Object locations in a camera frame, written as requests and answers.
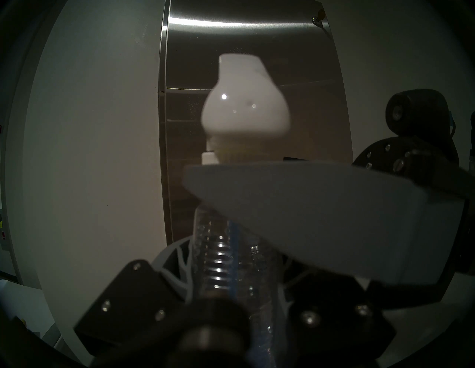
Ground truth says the gray left gripper right finger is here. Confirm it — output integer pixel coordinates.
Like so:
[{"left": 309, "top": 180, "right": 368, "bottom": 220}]
[{"left": 280, "top": 255, "right": 397, "bottom": 357}]

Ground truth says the finger of the gray right gripper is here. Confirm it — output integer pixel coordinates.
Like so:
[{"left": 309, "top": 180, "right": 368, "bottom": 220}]
[{"left": 184, "top": 135, "right": 466, "bottom": 286}]

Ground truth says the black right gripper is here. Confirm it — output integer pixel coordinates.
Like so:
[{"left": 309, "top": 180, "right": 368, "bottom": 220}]
[{"left": 370, "top": 201, "right": 475, "bottom": 309}]

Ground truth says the gray left gripper left finger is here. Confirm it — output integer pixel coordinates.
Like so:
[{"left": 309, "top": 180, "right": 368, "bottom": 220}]
[{"left": 74, "top": 237, "right": 193, "bottom": 346}]

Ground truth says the blue cleaner spray bottle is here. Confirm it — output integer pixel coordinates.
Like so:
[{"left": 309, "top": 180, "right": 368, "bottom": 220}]
[{"left": 191, "top": 53, "right": 292, "bottom": 368}]

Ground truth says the white overbed table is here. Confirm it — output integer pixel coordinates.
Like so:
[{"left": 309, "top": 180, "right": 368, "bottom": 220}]
[{"left": 0, "top": 278, "right": 75, "bottom": 357}]

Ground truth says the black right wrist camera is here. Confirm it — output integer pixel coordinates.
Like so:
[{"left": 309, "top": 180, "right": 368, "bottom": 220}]
[{"left": 385, "top": 88, "right": 452, "bottom": 150}]

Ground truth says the stainless steel wall dispenser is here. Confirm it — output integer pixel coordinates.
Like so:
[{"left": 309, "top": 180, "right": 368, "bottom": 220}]
[{"left": 159, "top": 0, "right": 353, "bottom": 246}]

